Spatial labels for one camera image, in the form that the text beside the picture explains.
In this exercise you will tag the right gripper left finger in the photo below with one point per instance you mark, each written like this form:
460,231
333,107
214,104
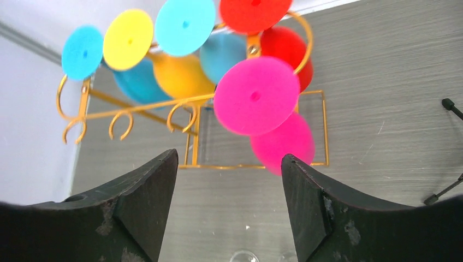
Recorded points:
121,220

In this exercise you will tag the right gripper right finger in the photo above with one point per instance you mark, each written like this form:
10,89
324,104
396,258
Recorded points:
332,221

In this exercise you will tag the clear wine glass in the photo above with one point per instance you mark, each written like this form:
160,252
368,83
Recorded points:
243,256

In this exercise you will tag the magenta wine glass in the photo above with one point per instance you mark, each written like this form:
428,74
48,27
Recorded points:
257,98

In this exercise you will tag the blue back wine glass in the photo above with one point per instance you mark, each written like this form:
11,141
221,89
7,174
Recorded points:
82,55

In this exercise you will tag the yellow back wine glass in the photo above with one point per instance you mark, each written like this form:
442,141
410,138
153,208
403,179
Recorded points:
127,42

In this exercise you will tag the teal back wine glass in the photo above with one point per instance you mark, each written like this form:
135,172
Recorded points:
183,27

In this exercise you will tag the red back wine glass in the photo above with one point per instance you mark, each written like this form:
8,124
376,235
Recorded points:
248,17

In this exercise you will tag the gold wire glass rack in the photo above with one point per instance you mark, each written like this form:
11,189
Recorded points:
101,97

